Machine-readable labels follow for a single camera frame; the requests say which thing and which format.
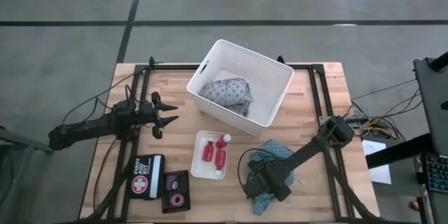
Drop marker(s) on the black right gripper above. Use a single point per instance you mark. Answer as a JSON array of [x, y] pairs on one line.
[[269, 178]]

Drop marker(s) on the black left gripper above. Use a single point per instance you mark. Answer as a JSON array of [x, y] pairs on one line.
[[147, 115]]

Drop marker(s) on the teal patterned cloth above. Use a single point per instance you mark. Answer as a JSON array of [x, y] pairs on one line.
[[276, 148]]

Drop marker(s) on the small white plastic bin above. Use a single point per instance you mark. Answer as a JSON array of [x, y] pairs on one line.
[[206, 169]]

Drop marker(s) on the grey diamond patterned cloth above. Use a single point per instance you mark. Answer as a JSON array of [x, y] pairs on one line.
[[227, 92]]

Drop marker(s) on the large white perforated basket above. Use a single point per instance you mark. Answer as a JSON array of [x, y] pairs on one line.
[[267, 101]]

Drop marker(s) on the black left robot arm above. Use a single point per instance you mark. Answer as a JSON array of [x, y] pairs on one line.
[[84, 127]]

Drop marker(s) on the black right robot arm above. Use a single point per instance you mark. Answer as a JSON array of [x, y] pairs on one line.
[[308, 150]]

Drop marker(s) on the black first aid kit pouch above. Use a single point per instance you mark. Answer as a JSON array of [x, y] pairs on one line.
[[140, 173]]

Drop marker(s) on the purple bandage tape roll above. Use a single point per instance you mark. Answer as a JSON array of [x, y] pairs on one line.
[[168, 182]]

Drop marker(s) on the small black plastic crate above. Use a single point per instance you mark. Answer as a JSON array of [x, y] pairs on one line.
[[185, 185]]

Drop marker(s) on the pink bandage tape roll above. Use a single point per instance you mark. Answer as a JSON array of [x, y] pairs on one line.
[[172, 200]]

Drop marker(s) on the white paper sheet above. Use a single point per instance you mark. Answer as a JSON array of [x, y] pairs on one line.
[[379, 176]]

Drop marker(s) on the black desk support beam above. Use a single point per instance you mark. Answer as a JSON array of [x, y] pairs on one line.
[[395, 152]]

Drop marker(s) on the grey metal stand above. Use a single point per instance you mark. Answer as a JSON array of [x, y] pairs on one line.
[[28, 144]]

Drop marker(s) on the black keyboard coloured keys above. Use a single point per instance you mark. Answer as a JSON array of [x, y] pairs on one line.
[[437, 173]]

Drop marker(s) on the dark grey side desk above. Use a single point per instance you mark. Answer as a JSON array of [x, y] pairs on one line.
[[434, 112]]

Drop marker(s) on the black aluminium rig frame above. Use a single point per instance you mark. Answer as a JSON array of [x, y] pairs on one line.
[[175, 66]]

